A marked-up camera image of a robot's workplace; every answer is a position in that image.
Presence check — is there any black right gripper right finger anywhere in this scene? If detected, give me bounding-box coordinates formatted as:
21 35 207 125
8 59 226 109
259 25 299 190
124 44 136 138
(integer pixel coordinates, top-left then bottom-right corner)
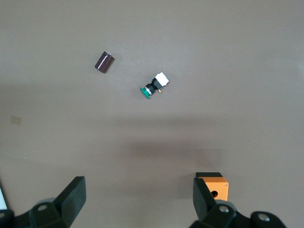
190 178 252 228

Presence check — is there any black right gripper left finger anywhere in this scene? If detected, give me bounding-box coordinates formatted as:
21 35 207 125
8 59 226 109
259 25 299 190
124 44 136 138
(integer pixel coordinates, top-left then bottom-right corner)
14 176 86 228

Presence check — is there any green push button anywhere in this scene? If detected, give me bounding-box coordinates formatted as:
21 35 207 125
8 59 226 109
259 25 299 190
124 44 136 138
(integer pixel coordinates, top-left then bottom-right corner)
139 71 171 100

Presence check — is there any orange box with hole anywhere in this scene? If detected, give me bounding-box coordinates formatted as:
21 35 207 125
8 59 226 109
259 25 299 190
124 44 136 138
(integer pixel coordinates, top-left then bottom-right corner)
195 172 229 201

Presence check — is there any dark maroon capacitor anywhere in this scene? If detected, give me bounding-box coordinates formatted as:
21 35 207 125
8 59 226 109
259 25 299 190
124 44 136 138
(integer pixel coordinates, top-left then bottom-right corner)
94 50 116 74

